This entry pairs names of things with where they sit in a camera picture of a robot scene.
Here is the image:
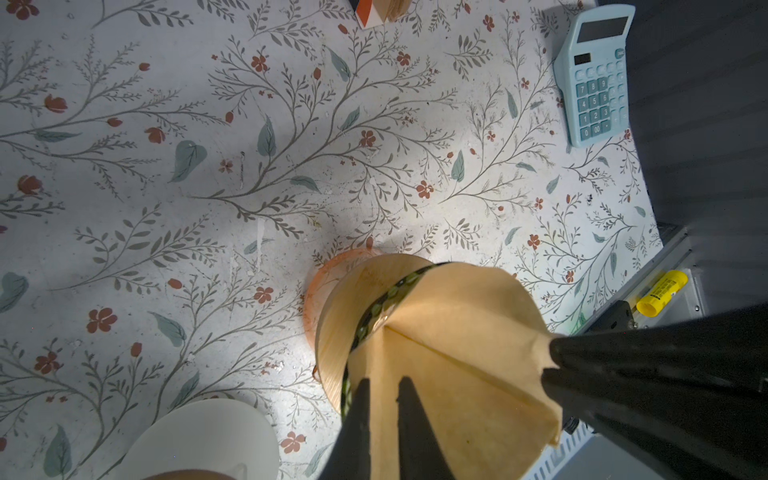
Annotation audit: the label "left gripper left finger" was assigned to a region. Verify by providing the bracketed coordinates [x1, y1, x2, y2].
[319, 378, 371, 480]

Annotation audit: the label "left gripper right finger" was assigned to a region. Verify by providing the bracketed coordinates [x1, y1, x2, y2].
[397, 377, 455, 480]

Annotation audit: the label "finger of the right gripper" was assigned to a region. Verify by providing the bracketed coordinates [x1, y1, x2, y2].
[549, 303, 767, 393]
[541, 369, 767, 479]

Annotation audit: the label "green glass dripper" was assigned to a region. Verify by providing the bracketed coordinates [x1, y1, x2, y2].
[339, 262, 446, 420]

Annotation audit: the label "orange glass pitcher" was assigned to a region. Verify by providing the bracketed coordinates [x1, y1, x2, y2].
[303, 248, 388, 402]

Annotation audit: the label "orange coffee filter box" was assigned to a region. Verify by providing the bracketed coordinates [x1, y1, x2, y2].
[349, 0, 390, 29]

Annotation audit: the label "brown paper coffee filters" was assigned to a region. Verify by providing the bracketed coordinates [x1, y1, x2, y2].
[373, 0, 412, 22]

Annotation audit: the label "white frosted mug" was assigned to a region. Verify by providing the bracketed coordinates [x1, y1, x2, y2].
[117, 399, 280, 479]

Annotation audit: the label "light blue calculator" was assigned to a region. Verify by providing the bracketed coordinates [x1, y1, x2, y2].
[554, 4, 636, 148]

